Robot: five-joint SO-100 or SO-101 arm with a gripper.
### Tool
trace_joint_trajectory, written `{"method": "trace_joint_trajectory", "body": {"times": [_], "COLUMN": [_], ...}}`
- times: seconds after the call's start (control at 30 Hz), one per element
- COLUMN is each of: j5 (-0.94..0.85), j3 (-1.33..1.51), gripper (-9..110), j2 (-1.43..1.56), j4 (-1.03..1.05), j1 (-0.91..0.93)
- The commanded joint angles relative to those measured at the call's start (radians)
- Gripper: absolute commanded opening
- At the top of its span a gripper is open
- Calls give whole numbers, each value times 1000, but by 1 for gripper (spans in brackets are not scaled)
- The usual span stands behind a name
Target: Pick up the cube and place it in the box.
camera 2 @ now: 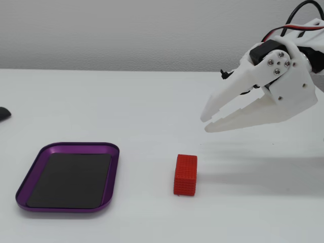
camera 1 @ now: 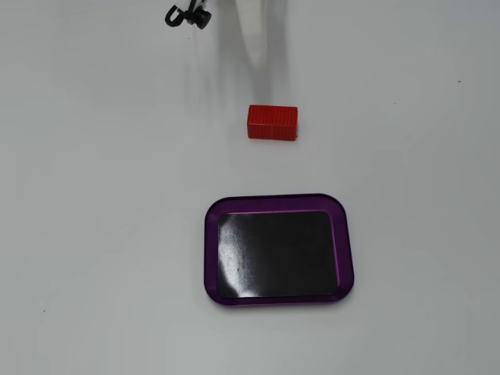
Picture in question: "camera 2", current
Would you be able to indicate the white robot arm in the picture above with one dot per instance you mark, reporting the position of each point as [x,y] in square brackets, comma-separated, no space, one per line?
[314,38]

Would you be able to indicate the black rounded object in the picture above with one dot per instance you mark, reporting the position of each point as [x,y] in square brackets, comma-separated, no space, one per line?
[3,114]

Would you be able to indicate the black mat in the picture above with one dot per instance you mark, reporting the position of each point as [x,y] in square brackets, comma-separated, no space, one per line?
[71,179]

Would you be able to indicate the purple metal tray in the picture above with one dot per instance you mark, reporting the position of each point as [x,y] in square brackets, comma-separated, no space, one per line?
[109,181]

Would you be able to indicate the red perforated block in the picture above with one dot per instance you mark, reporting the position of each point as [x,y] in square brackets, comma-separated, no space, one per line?
[186,177]

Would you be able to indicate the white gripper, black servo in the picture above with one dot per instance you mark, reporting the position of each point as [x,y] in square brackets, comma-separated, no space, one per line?
[291,83]

